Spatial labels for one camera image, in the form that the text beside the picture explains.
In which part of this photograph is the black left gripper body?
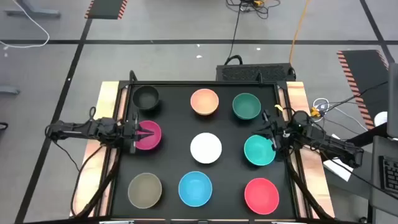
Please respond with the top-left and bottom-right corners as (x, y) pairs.
(119, 112), (139, 154)

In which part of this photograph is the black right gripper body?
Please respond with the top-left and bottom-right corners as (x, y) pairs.
(262, 110), (293, 151)

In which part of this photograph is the magenta bowl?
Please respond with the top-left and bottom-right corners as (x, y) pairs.
(135, 120), (162, 151)

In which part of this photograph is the teal bowl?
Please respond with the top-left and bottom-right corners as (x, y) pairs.
(243, 134), (277, 167)

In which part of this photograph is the dark green bowl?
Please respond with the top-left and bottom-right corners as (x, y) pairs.
(232, 92), (262, 121)

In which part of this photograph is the black bowl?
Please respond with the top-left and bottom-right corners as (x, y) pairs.
(132, 85), (160, 111)

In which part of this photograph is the olive grey bowl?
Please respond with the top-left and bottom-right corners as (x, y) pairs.
(127, 172), (163, 209)

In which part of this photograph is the white bowl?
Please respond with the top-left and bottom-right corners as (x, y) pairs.
(190, 132), (223, 164)

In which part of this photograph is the red bowl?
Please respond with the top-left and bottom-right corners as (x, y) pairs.
(244, 177), (280, 215)

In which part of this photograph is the peach orange bowl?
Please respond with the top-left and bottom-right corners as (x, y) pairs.
(190, 88), (220, 116)

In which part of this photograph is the light blue bowl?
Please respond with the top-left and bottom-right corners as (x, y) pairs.
(178, 170), (213, 208)

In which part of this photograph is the wooden table side board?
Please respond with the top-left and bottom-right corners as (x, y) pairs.
(278, 81), (336, 218)
(70, 81), (129, 218)

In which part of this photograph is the black perforated computer case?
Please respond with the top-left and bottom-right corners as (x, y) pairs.
(216, 63), (296, 82)

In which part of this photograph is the white cup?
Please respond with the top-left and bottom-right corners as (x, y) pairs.
(374, 111), (389, 128)

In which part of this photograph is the black hazard-striped floor mat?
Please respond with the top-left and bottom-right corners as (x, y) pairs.
(336, 49), (389, 131)
(84, 0), (128, 20)

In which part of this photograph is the black keyboard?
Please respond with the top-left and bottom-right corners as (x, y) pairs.
(378, 155), (398, 195)

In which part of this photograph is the grey monitor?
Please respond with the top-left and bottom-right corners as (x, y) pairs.
(387, 62), (398, 139)

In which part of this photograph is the grey desk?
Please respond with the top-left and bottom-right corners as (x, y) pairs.
(368, 135), (398, 224)

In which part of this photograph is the white coiled cable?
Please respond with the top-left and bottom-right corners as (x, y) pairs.
(312, 97), (369, 132)

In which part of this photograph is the black corrugated cable conduit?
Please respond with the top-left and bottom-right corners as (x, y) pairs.
(285, 149), (335, 220)
(70, 146), (121, 218)

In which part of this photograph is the thin black floor cable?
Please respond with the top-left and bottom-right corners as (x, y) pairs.
(323, 80), (389, 113)

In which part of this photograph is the black computer power cable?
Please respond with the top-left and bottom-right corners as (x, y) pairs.
(224, 6), (244, 66)

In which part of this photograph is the yellow cable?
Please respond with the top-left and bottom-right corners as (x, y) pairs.
(289, 0), (312, 65)

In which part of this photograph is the tangled black cable bundle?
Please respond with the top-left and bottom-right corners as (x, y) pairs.
(226, 0), (280, 19)

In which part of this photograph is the white floor cable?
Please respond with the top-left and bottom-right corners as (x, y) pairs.
(0, 0), (50, 49)

